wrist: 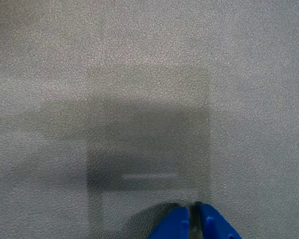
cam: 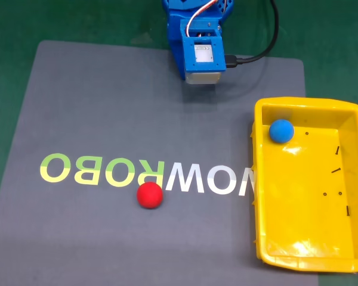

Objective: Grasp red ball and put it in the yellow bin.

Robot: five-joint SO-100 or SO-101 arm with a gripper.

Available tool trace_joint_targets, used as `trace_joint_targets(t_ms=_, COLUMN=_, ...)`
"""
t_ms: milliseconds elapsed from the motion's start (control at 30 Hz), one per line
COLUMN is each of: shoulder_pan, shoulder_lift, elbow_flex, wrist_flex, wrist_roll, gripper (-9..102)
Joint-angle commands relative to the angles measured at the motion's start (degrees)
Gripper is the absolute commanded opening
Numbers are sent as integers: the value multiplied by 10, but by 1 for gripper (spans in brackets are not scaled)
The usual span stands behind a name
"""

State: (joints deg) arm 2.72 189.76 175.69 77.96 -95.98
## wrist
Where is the grey mat with lettering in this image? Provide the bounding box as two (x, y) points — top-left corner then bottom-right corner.
(0, 0), (299, 239)

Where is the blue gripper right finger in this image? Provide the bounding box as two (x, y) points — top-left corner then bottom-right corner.
(198, 203), (243, 239)

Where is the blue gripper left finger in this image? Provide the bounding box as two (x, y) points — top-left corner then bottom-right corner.
(146, 206), (190, 239)

